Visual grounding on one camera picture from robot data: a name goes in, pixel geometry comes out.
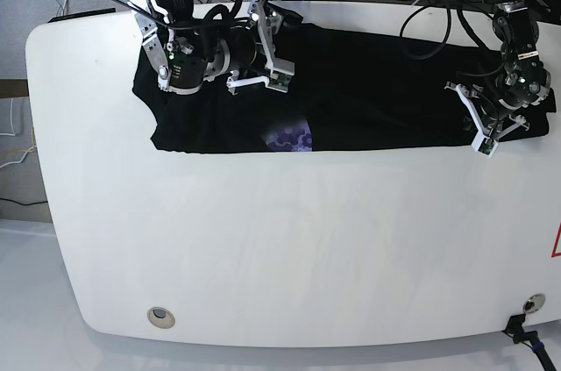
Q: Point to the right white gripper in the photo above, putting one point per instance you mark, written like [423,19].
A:
[265,20]

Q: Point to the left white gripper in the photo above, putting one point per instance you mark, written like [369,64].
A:
[486,114]

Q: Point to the black T-shirt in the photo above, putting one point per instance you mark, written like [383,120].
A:
[351,91]

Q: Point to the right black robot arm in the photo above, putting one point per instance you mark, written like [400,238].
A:
[185,52]

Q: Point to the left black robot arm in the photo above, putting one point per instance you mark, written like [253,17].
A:
[509,103]

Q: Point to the red warning triangle sticker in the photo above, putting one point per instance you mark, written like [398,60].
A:
[556,252]

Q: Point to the right table grommet hole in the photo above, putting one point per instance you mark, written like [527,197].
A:
[534,303]

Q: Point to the table grommet hole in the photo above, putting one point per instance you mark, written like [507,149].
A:
[534,303]
[161,318]

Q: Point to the left table grommet hole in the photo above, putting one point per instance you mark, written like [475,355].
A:
[161,318]

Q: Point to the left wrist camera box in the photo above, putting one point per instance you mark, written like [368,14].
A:
[484,145]

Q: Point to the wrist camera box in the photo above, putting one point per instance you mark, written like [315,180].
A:
[279,81]
[484,145]

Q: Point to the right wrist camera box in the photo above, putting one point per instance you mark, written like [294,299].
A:
[279,81]

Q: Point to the black clamp with cable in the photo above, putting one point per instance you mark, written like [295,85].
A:
[516,332]

